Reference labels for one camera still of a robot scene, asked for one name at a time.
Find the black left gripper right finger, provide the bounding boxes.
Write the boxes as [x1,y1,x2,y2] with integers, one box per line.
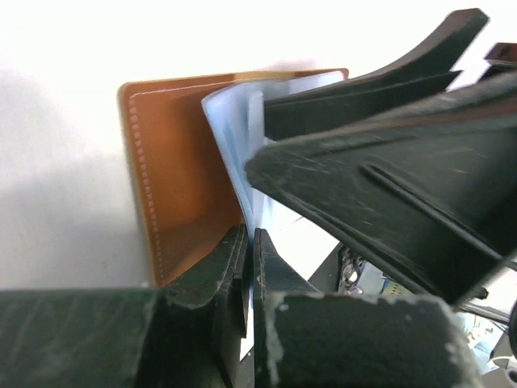
[253,229,482,387]

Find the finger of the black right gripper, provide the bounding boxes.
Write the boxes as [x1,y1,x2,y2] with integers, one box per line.
[246,72,516,303]
[264,8,490,141]

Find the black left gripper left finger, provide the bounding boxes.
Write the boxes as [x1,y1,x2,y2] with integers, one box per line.
[1,226,249,387]

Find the brown leather card holder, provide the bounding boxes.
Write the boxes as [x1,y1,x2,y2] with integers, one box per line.
[116,67,351,290]

